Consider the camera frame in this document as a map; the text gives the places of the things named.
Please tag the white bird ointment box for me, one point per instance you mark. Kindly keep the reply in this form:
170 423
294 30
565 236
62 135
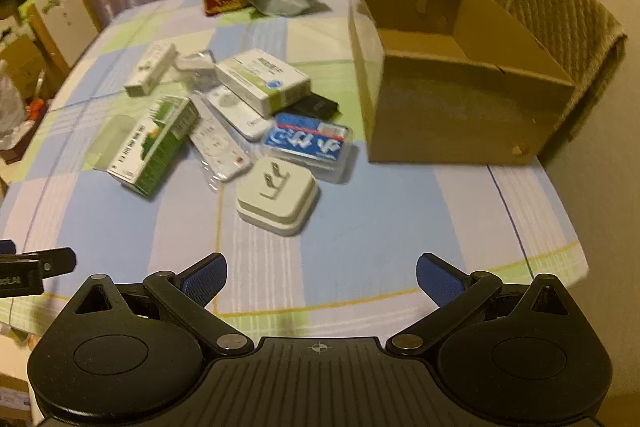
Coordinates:
150 68

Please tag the blue floss pick box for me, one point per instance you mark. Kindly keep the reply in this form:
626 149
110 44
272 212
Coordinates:
320 146

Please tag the small white round remote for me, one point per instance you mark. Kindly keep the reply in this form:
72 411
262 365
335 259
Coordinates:
240 115

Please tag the clear plastic box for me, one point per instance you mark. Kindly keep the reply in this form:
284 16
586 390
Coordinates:
198 66

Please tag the white power adapter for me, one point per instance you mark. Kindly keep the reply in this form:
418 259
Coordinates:
277 196

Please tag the black remote control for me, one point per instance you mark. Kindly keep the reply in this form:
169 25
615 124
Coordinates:
314 106

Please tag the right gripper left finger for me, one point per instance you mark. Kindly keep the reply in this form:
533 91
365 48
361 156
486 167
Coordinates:
183 299

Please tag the crumpled plastic bag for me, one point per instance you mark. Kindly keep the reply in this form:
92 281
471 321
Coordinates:
13 116

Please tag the white kids chair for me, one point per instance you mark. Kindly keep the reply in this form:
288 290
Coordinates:
65 28

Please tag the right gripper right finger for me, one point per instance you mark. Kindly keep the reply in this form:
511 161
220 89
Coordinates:
460 297

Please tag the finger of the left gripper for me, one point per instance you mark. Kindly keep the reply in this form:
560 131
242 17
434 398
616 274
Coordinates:
49 263

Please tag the white green medicine box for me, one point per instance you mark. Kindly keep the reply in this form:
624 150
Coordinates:
262 81

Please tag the quilted brown chair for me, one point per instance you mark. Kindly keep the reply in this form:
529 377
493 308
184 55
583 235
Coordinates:
586 40

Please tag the checkered tablecloth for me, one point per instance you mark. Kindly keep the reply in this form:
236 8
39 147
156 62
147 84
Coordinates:
318 240

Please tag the brown cardboard box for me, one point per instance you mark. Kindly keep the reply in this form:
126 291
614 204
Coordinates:
453 82

